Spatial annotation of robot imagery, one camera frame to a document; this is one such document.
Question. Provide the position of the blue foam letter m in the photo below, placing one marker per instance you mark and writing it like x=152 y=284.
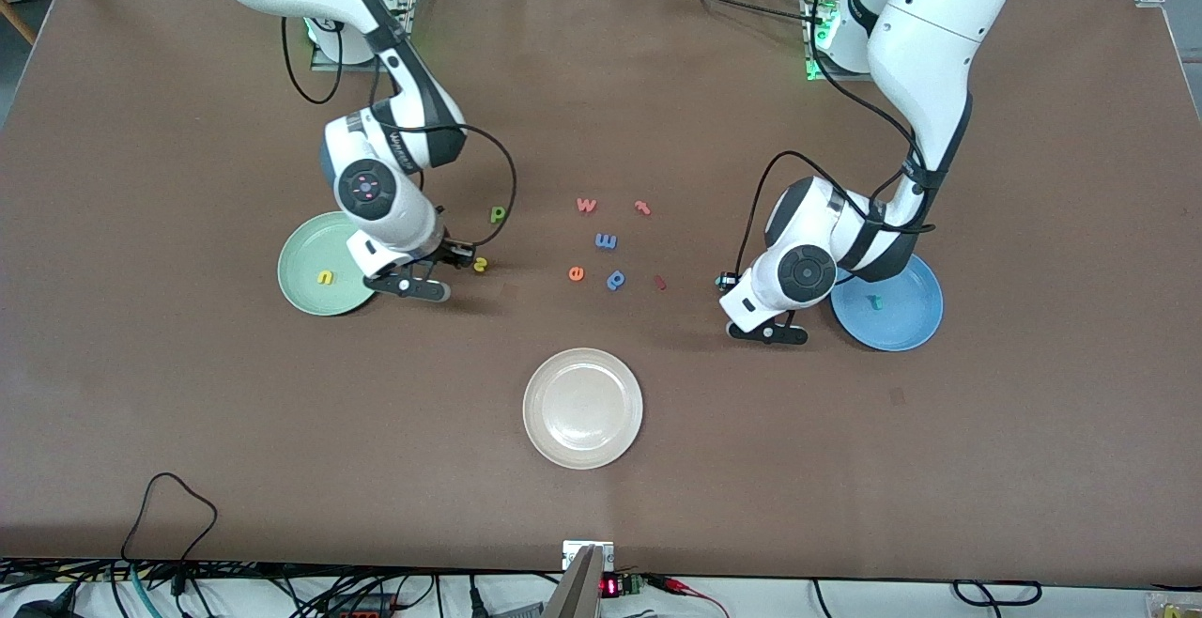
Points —
x=606 y=241

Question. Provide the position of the white mounting plate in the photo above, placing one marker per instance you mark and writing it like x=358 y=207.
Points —
x=573 y=552

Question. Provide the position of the beige plate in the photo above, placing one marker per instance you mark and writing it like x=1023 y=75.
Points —
x=582 y=409

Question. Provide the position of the blue foam letter p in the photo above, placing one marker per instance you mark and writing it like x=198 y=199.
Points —
x=616 y=280

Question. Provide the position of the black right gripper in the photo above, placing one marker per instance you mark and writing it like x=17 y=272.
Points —
x=456 y=252

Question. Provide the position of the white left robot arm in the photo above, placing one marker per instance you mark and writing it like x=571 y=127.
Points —
x=925 y=45

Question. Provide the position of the blue plate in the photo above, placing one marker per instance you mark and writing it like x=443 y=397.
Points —
x=901 y=317

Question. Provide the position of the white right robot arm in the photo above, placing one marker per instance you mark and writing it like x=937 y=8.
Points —
x=376 y=191

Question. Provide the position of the grey camera stand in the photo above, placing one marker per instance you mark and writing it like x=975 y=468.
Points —
x=577 y=590

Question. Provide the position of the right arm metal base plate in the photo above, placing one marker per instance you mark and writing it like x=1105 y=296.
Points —
x=329 y=63

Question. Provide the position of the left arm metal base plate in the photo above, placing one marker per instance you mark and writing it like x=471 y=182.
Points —
x=836 y=76

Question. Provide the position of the pink foam letter w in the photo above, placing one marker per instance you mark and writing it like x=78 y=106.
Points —
x=586 y=205

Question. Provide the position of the green plate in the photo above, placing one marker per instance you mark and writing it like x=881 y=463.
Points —
x=305 y=252

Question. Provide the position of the green terminal block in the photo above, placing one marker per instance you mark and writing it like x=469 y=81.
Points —
x=633 y=585

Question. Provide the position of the brown wooden leg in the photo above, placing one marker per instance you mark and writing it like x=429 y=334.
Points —
x=17 y=22

